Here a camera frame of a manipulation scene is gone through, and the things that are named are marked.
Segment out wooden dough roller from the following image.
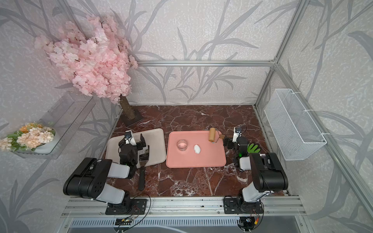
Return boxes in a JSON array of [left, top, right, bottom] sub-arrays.
[[208, 128, 225, 143]]

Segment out white dough piece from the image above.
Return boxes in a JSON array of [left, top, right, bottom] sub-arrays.
[[193, 145, 201, 154]]

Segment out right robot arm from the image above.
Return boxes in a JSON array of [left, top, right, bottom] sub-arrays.
[[223, 136, 288, 214]]

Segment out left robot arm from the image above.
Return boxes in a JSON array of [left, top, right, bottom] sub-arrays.
[[63, 136, 147, 215]]

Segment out beige rectangular tray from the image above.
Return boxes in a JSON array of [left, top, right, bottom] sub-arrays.
[[105, 128, 167, 167]]

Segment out pink rectangular tray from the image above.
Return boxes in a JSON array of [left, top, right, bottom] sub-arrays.
[[166, 131, 226, 169]]

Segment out pink cherry blossom tree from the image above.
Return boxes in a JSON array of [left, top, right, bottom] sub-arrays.
[[35, 16, 142, 125]]

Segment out metal ring cutter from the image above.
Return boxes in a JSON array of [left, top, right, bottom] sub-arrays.
[[176, 139, 187, 151]]

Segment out white wire mesh basket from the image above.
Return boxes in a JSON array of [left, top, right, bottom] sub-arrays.
[[264, 89, 327, 161]]

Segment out clear acrylic wall shelf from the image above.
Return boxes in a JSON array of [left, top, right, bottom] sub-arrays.
[[13, 92, 96, 159]]

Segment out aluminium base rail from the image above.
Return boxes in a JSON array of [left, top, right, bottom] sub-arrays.
[[61, 196, 306, 218]]

